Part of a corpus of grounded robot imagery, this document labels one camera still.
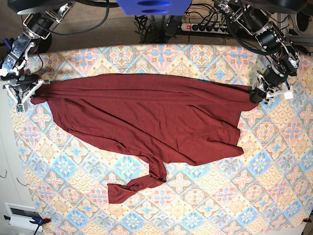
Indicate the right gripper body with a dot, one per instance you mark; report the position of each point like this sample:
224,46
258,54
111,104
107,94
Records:
20,91

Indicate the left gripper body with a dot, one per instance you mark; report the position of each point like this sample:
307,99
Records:
270,91

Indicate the maroon t-shirt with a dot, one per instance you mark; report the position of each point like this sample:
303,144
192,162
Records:
159,118

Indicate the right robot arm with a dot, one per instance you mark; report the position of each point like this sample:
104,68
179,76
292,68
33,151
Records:
41,15

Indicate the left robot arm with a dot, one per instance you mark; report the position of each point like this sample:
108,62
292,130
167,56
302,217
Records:
250,16

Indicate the black round stool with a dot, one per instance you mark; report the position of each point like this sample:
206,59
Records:
43,45

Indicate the white power strip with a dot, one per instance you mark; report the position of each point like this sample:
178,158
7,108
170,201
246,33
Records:
205,28

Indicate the patterned tile tablecloth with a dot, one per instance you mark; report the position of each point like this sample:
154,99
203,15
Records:
269,188

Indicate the white floor outlet box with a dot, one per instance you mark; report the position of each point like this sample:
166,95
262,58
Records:
20,216

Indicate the blue orange clamp lower left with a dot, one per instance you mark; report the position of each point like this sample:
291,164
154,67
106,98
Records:
36,221

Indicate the orange clamp lower right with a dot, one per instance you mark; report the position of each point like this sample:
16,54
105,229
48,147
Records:
307,220

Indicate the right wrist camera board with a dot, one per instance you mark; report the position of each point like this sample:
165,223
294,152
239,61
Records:
22,107

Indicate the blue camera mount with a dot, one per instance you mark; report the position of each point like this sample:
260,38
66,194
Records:
154,7

